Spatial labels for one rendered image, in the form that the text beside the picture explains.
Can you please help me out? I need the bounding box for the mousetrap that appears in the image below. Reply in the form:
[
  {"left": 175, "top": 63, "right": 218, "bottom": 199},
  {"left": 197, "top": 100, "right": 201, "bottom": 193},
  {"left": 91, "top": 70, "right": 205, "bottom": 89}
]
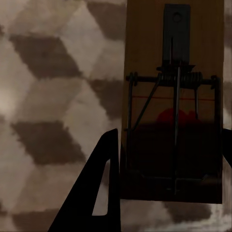
[{"left": 119, "top": 0, "right": 224, "bottom": 204}]

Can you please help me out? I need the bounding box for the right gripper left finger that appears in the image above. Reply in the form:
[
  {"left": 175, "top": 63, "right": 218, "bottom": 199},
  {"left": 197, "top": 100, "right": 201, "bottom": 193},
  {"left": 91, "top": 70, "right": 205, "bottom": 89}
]
[{"left": 48, "top": 129, "right": 121, "bottom": 232}]

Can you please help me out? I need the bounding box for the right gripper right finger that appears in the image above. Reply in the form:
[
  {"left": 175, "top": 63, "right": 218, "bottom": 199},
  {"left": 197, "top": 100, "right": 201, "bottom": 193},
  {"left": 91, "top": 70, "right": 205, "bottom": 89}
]
[{"left": 222, "top": 128, "right": 232, "bottom": 167}]

